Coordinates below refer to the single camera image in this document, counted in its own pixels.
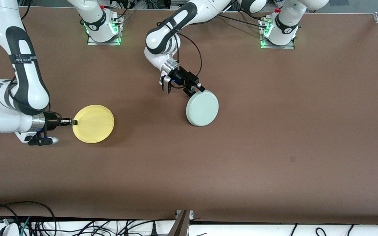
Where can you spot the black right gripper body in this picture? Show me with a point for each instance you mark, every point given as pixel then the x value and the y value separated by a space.
pixel 50 120

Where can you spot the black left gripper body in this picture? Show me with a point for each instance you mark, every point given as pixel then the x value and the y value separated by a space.
pixel 183 77

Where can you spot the yellow round plate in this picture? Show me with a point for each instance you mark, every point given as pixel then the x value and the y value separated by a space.
pixel 93 124

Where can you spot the pale green round plate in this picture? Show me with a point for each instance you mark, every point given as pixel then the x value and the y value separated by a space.
pixel 202 108

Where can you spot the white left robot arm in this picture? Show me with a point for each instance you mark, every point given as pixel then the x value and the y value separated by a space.
pixel 156 54

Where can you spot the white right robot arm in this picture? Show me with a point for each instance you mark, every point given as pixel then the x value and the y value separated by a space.
pixel 28 91

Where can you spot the brown table cover sheet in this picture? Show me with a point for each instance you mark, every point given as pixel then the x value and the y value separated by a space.
pixel 189 164

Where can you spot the black power plug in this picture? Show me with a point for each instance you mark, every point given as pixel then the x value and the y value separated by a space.
pixel 154 229

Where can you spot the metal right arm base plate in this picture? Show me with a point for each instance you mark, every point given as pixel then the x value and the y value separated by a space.
pixel 97 43

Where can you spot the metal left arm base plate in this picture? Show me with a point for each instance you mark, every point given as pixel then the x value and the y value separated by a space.
pixel 289 47

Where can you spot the small silver frame bracket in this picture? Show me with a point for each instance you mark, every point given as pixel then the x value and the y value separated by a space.
pixel 191 214

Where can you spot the aluminium frame profile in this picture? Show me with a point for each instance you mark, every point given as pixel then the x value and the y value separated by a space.
pixel 179 226

